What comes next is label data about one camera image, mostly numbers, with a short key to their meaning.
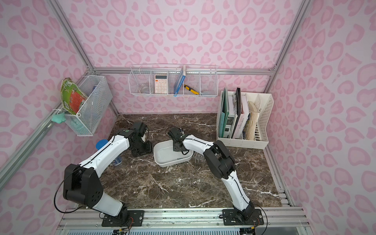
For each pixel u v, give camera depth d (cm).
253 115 89
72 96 73
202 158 95
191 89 98
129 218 72
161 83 95
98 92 86
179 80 88
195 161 93
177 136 78
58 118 62
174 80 99
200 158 95
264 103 100
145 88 95
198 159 93
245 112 79
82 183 43
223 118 81
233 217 73
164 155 97
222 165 56
